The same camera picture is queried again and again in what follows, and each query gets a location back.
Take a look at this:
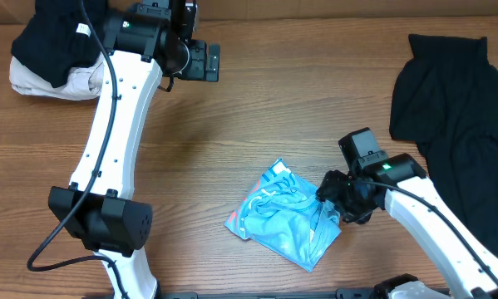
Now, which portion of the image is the folded black garment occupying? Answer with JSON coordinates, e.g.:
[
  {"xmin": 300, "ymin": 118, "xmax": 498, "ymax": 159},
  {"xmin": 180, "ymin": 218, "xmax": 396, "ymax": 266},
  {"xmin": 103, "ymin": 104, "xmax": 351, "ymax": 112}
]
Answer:
[{"xmin": 11, "ymin": 0, "xmax": 108, "ymax": 88}]

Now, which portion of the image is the light blue t-shirt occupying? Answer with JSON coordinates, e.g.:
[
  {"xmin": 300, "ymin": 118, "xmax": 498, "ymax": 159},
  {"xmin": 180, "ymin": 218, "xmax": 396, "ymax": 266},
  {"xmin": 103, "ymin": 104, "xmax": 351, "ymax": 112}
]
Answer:
[{"xmin": 224, "ymin": 159, "xmax": 341, "ymax": 272}]

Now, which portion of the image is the folded beige garment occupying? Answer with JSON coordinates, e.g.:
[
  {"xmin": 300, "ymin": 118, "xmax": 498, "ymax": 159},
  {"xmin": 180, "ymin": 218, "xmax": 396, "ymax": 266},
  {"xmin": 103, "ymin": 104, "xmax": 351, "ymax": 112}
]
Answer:
[{"xmin": 8, "ymin": 56, "xmax": 106, "ymax": 101}]

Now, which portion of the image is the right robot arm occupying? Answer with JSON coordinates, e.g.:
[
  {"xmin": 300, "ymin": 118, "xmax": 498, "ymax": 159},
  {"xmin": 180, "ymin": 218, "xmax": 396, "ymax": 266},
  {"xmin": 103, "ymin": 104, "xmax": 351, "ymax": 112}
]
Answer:
[{"xmin": 316, "ymin": 151, "xmax": 498, "ymax": 298}]

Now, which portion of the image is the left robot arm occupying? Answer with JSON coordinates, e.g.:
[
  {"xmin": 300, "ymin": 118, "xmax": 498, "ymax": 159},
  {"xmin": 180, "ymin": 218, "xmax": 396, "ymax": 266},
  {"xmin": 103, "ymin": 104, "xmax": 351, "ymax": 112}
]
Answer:
[{"xmin": 48, "ymin": 1, "xmax": 220, "ymax": 298}]

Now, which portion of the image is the black garment on right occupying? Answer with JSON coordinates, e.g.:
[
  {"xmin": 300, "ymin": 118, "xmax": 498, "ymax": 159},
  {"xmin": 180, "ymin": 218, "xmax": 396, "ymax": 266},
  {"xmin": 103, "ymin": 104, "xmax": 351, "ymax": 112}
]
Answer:
[{"xmin": 389, "ymin": 34, "xmax": 498, "ymax": 257}]

